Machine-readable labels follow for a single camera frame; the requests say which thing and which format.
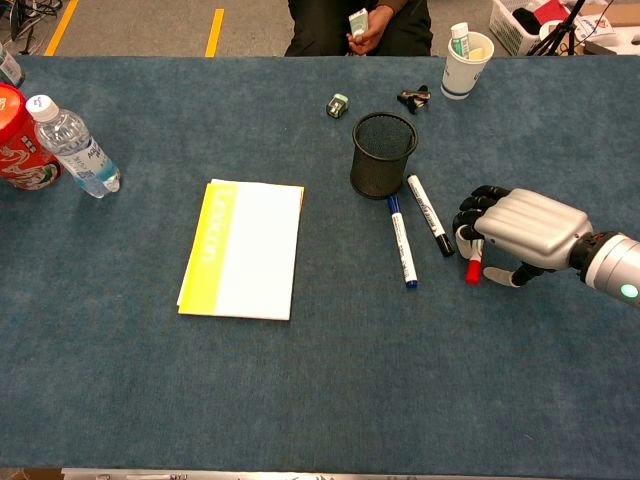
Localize bare human hand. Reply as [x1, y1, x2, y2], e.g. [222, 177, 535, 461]
[347, 4, 397, 55]

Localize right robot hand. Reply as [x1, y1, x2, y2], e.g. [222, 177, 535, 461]
[452, 185, 594, 288]

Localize small pale green box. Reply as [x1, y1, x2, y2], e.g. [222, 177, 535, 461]
[348, 9, 371, 39]

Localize red whiteboard marker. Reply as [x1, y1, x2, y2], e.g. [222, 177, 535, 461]
[463, 240, 485, 286]

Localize black whiteboard marker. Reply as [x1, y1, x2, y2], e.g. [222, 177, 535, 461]
[406, 173, 456, 259]

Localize blue whiteboard marker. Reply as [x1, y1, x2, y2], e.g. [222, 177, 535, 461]
[386, 195, 420, 291]

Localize seated person in black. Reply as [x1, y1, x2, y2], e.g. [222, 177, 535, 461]
[284, 0, 434, 57]

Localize black mesh pen holder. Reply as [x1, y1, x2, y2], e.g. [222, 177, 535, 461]
[349, 111, 419, 201]

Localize small green pencil sharpener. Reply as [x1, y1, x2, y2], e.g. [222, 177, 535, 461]
[325, 93, 350, 120]

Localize green white glue stick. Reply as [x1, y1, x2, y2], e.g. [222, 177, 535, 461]
[449, 22, 474, 60]

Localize white paper cup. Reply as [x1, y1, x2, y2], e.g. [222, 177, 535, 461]
[440, 31, 496, 101]

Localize white plastic basket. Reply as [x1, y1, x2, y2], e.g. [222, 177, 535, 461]
[488, 0, 576, 56]

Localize black tripod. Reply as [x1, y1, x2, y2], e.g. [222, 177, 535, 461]
[527, 0, 589, 57]

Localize white printed package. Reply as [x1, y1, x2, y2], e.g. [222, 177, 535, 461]
[573, 12, 619, 49]

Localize flat tan cardboard carton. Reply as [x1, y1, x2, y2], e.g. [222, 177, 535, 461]
[582, 0, 640, 57]

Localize yellow and white notebook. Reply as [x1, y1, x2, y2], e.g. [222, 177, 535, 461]
[176, 178, 306, 322]

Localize blue felt table cover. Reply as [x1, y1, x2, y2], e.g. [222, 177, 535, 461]
[0, 54, 640, 474]

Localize clear plastic water bottle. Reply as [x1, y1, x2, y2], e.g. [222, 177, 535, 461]
[25, 94, 122, 200]

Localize red orange snack can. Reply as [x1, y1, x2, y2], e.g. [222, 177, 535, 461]
[0, 82, 64, 192]

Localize black floor cables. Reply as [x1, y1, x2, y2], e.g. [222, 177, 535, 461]
[0, 0, 64, 42]

